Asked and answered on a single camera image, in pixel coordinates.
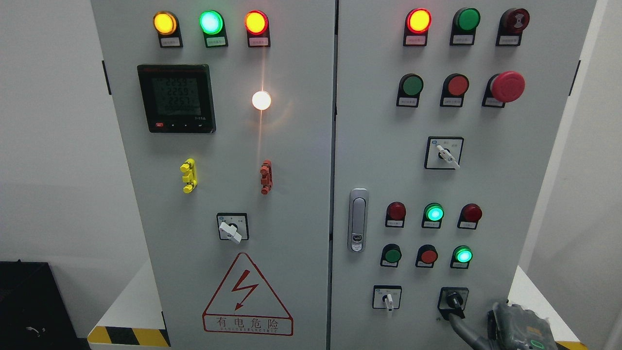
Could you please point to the dark red indicator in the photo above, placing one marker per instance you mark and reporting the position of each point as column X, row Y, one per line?
column 470, row 216
column 395, row 215

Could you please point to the grey right cabinet door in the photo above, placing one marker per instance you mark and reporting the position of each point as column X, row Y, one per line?
column 382, row 147

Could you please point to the red lit indicator right door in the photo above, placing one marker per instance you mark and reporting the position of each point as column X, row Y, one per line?
column 416, row 27

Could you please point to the green push button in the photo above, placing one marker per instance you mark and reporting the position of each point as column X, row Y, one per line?
column 409, row 90
column 390, row 256

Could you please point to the yellow indicator light top left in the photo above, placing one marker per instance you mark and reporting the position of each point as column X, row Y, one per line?
column 167, row 27

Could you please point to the grey cabinet door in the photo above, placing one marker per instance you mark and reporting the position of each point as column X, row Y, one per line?
column 382, row 147
column 289, row 226

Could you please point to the white selector switch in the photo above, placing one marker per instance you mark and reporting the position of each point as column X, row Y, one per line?
column 386, row 297
column 443, row 152

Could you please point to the red-orange indicator light left door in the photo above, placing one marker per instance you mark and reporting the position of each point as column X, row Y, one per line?
column 257, row 28

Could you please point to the yellow terminal connector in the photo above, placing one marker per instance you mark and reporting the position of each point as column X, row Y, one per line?
column 188, row 170

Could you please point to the white platform with hazard stripes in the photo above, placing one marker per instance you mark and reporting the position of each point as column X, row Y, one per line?
column 135, row 322

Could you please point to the red electrical hazard sticker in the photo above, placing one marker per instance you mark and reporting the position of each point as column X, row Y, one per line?
column 245, row 303

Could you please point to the green indicator top right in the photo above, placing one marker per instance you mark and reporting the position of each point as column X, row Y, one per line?
column 464, row 24

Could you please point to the red terminal connector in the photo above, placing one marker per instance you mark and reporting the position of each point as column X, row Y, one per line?
column 266, row 180

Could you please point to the white lit indicator light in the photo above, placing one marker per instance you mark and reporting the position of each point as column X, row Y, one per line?
column 261, row 100

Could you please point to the dark red indicator right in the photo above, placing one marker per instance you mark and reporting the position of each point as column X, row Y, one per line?
column 470, row 216

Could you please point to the red push button upper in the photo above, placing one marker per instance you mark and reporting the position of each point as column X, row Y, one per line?
column 453, row 90

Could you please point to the white selector switch upper right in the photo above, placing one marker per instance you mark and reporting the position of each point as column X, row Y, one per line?
column 443, row 152

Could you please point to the green push button upper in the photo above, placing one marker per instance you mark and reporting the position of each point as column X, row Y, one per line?
column 409, row 90

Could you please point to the white selector switch left door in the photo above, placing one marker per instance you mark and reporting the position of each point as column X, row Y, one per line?
column 232, row 227

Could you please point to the black box lower left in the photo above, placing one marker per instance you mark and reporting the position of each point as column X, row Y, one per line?
column 32, row 313

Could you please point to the green lit indicator top left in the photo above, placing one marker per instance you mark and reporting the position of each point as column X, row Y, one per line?
column 213, row 28

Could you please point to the dark red buzzer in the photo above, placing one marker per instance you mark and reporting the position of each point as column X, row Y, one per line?
column 511, row 26

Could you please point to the green lit indicator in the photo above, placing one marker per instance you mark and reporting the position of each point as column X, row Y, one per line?
column 433, row 215
column 213, row 28

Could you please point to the silver door lock handle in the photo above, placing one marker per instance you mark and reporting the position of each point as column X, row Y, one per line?
column 357, row 218

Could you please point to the green lit button lower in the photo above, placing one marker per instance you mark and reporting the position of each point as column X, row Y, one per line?
column 461, row 257

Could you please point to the dark red indicator left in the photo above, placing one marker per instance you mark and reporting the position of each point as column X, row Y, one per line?
column 395, row 215

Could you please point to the black rotary knob switch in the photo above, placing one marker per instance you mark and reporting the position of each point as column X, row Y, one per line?
column 451, row 301

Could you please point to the grey left cabinet door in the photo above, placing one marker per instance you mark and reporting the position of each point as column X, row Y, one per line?
column 289, row 226

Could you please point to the black digital power meter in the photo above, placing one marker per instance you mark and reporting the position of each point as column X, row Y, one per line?
column 177, row 98

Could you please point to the red emergency stop button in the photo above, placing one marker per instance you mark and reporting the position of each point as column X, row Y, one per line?
column 503, row 88

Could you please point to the white selector switch lower right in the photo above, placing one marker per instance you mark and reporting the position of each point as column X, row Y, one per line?
column 386, row 297

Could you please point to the red push button lower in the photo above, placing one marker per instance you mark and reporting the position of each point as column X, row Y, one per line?
column 426, row 256

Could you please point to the red push button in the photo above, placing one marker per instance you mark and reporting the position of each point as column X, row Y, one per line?
column 453, row 90
column 426, row 256

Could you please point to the green push button lower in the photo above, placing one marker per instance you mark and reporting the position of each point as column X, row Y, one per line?
column 390, row 256

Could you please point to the green lit indicator middle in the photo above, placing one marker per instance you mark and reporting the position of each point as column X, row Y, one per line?
column 433, row 215

